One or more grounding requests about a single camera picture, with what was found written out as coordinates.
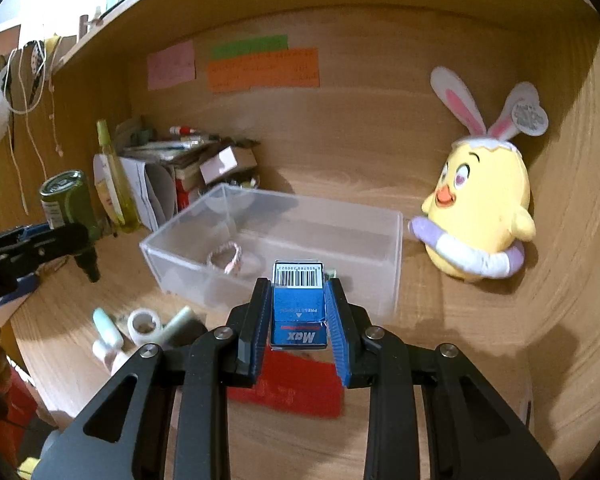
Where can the red-capped marker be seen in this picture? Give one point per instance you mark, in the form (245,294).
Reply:
(184,131)

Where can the silver heart tag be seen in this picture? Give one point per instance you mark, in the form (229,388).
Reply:
(530,117)

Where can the beige labelled pouch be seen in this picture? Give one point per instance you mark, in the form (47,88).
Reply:
(102,185)

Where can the red card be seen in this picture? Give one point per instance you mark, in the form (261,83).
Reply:
(290,390)

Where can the green metal can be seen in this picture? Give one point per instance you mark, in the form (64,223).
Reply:
(67,200)

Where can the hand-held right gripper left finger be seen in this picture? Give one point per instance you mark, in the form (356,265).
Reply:
(256,355)

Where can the red cardboard box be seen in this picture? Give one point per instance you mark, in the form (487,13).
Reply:
(186,192)

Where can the green sticky note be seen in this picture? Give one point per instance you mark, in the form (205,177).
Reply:
(250,46)

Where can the white paper box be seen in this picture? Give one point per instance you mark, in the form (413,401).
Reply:
(147,190)

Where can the white tape roll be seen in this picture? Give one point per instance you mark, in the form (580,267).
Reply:
(145,327)

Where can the stack of papers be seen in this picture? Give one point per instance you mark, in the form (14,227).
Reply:
(165,149)

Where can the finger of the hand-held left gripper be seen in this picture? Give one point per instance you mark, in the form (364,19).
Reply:
(45,245)

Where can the small white bottle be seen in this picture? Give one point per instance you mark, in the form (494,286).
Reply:
(110,355)

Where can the mint tube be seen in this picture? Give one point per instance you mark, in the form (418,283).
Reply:
(107,327)

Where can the pink sticky note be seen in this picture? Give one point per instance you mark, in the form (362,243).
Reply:
(171,65)

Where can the small pink white box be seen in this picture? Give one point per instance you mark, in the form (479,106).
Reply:
(225,162)

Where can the yellow chick plush toy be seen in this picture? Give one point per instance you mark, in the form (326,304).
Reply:
(480,195)

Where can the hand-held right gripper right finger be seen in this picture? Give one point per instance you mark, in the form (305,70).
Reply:
(338,345)

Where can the clear plastic box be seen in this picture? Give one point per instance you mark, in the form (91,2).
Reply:
(310,230)

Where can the blue staples box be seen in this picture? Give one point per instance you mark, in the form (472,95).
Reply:
(297,310)

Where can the yellow spray bottle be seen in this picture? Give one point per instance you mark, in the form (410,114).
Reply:
(117,185)

